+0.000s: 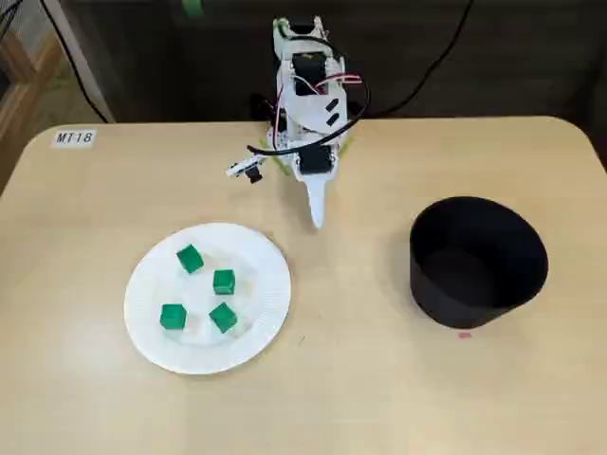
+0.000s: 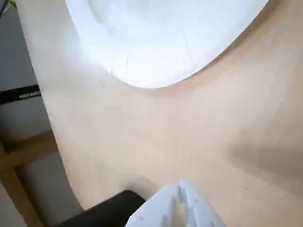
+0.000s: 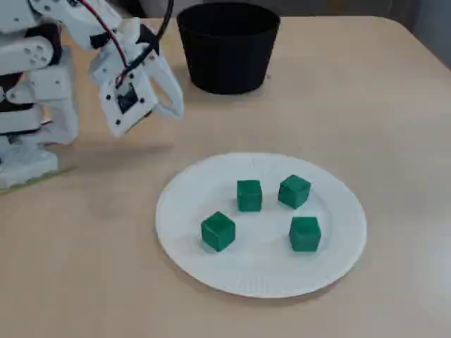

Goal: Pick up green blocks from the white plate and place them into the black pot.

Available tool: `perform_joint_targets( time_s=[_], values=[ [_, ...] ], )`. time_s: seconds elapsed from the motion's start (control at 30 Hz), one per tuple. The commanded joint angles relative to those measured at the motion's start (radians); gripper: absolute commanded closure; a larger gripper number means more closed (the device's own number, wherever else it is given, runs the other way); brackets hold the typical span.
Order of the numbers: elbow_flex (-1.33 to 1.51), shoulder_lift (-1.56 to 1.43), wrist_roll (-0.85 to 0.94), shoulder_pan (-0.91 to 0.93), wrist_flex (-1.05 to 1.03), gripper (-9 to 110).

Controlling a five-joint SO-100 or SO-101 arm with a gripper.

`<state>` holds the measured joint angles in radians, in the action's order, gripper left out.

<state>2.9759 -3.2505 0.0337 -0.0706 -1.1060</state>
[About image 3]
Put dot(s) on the black pot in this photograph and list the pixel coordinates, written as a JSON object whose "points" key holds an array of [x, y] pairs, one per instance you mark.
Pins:
{"points": [[229, 60]]}

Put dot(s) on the white wrist camera plate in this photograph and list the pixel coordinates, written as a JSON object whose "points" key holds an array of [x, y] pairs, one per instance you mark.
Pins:
{"points": [[116, 112]]}

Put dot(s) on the green cube block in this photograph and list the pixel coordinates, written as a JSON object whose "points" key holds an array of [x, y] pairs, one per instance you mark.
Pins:
{"points": [[217, 232], [305, 235], [293, 193], [249, 197]]}

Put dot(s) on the white paper plate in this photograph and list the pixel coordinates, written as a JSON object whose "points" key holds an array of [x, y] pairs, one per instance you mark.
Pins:
{"points": [[260, 271]]}

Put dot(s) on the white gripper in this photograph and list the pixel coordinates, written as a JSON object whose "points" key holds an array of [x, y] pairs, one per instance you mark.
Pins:
{"points": [[163, 82]]}

